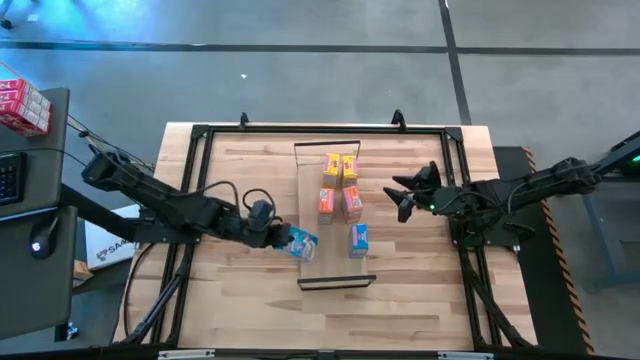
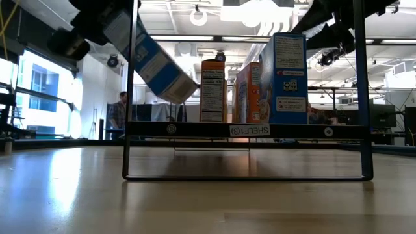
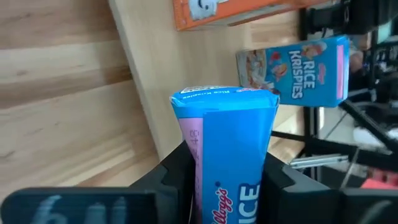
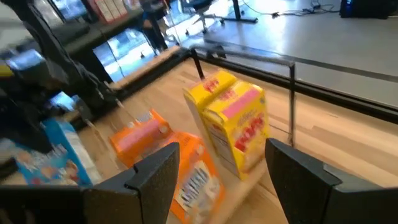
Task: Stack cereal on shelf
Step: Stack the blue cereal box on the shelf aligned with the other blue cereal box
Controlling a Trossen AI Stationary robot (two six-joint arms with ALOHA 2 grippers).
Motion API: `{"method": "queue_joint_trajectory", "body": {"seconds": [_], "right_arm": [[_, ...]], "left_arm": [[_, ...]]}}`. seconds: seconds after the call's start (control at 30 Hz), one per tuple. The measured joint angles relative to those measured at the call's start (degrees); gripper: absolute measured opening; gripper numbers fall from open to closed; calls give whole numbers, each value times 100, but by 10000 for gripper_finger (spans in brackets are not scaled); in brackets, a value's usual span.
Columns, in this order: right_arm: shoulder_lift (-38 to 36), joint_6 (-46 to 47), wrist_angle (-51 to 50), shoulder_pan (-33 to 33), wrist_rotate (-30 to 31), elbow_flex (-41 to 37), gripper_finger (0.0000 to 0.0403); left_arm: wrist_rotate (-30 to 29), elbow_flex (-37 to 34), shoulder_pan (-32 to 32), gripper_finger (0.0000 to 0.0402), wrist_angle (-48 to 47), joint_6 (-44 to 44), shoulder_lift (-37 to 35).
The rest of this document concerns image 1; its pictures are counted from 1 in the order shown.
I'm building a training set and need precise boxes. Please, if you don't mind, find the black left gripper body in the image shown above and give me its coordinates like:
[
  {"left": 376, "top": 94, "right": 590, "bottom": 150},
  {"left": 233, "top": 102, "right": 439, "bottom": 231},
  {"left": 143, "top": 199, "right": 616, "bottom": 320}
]
[{"left": 243, "top": 220, "right": 282, "bottom": 250}]

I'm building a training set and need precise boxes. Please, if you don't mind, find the black mat with hazard stripe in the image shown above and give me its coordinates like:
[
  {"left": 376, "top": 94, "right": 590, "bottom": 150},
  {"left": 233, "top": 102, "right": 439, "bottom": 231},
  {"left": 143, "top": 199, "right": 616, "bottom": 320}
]
[{"left": 492, "top": 145, "right": 597, "bottom": 357}]

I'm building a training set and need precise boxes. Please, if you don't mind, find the black keyboard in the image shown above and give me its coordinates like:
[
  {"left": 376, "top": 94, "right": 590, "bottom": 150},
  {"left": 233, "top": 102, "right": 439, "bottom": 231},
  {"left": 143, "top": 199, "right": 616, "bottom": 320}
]
[{"left": 0, "top": 151, "right": 29, "bottom": 207}]

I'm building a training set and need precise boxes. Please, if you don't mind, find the black aluminium table frame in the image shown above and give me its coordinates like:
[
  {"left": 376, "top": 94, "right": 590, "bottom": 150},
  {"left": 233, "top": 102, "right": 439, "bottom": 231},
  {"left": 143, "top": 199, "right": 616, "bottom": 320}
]
[{"left": 113, "top": 122, "right": 540, "bottom": 352}]

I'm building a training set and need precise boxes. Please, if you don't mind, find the wooden shelf with black rails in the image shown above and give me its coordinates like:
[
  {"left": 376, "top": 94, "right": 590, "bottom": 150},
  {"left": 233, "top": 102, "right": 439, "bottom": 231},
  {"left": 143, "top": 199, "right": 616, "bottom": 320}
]
[{"left": 293, "top": 140, "right": 378, "bottom": 292}]

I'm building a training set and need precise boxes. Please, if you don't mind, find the black cable with clip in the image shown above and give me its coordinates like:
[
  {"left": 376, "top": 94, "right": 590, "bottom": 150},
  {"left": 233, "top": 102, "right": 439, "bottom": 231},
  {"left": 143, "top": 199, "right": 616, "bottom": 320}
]
[{"left": 65, "top": 113, "right": 157, "bottom": 174}]

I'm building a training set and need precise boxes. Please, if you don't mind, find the yellow cereal box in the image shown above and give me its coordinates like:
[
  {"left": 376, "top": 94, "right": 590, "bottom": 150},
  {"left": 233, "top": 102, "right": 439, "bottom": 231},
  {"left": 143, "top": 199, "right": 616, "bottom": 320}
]
[
  {"left": 321, "top": 152, "right": 343, "bottom": 191},
  {"left": 341, "top": 154, "right": 360, "bottom": 190}
]

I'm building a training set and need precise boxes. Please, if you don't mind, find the small brown cardboard box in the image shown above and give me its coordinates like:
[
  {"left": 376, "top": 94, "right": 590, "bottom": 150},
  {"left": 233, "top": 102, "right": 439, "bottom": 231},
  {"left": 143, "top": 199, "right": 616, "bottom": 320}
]
[{"left": 73, "top": 259, "right": 95, "bottom": 283}]

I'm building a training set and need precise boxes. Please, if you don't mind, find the orange cereal box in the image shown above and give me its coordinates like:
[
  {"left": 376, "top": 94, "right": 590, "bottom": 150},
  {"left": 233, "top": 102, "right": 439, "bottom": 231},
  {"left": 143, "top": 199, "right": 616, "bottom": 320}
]
[
  {"left": 317, "top": 187, "right": 337, "bottom": 226},
  {"left": 341, "top": 185, "right": 365, "bottom": 225}
]

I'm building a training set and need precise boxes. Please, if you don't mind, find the desk caster wheel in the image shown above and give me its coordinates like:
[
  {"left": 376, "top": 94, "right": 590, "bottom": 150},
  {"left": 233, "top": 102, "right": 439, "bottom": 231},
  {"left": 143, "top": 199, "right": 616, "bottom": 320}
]
[{"left": 54, "top": 322, "right": 81, "bottom": 343}]

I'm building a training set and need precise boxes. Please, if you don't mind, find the black desk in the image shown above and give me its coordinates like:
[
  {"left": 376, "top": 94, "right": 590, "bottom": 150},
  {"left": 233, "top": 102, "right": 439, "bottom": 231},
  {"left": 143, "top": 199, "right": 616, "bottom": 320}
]
[{"left": 0, "top": 87, "right": 80, "bottom": 342}]

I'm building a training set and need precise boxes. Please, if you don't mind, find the dark metal cart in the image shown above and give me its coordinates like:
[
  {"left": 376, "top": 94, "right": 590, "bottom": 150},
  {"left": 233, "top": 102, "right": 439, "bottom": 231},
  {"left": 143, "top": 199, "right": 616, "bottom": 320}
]
[{"left": 549, "top": 129, "right": 640, "bottom": 295}]

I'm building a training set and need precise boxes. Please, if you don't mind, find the blue cereal box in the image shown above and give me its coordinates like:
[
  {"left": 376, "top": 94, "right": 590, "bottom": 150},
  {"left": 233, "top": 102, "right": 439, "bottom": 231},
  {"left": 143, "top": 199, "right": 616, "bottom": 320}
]
[
  {"left": 285, "top": 225, "right": 321, "bottom": 264},
  {"left": 347, "top": 222, "right": 370, "bottom": 260}
]

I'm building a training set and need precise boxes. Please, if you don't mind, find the silver frame bracket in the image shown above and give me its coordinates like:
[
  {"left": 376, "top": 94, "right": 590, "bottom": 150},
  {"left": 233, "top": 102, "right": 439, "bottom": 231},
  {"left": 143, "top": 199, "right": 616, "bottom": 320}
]
[
  {"left": 157, "top": 349, "right": 217, "bottom": 360},
  {"left": 437, "top": 351, "right": 496, "bottom": 360}
]

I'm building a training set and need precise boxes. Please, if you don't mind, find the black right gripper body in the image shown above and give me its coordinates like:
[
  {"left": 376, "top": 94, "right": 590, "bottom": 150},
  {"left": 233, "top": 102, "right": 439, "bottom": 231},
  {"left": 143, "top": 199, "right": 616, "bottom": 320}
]
[{"left": 423, "top": 185, "right": 469, "bottom": 217}]

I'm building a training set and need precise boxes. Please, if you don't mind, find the black computer mouse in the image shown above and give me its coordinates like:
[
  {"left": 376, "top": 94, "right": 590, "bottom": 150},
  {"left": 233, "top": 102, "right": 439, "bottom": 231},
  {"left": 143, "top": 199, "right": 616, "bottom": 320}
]
[{"left": 28, "top": 215, "right": 61, "bottom": 261}]

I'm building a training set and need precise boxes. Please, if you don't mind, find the white cardboard box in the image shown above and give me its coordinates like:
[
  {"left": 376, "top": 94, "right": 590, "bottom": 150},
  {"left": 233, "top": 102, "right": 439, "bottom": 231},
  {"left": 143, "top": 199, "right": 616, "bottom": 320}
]
[{"left": 83, "top": 203, "right": 142, "bottom": 272}]

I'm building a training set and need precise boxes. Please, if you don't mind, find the red carton stack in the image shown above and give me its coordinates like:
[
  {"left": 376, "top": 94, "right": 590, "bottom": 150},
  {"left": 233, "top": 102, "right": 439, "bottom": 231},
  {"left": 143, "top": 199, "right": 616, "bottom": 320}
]
[{"left": 0, "top": 77, "right": 53, "bottom": 138}]

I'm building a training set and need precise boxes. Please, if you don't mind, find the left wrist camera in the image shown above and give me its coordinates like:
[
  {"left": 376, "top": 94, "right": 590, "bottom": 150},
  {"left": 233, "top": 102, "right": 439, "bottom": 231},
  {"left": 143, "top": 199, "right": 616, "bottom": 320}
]
[{"left": 247, "top": 198, "right": 275, "bottom": 224}]

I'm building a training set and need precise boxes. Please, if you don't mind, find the device with green light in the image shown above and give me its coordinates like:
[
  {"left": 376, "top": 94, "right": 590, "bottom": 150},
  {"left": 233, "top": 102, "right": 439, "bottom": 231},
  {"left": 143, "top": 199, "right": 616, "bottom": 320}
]
[{"left": 618, "top": 149, "right": 640, "bottom": 177}]

